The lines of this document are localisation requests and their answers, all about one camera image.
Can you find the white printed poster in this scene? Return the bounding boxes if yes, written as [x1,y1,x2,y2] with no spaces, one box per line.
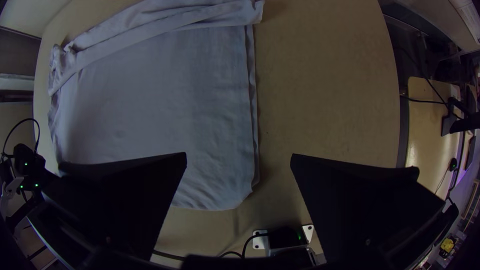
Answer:
[448,0,480,47]

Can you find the grey t-shirt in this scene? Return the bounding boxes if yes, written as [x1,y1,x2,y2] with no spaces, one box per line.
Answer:
[46,0,266,211]

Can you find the black cable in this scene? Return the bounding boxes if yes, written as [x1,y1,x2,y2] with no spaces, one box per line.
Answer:
[1,118,41,155]
[398,94,450,106]
[218,232,272,260]
[422,76,464,120]

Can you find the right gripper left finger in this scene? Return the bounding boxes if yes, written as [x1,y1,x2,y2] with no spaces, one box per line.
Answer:
[40,151,188,263]

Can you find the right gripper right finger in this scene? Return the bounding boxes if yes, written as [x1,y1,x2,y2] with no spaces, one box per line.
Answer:
[290,152,447,264]

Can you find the pale wooden side table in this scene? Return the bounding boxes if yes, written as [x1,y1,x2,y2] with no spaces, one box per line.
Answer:
[404,76,474,200]

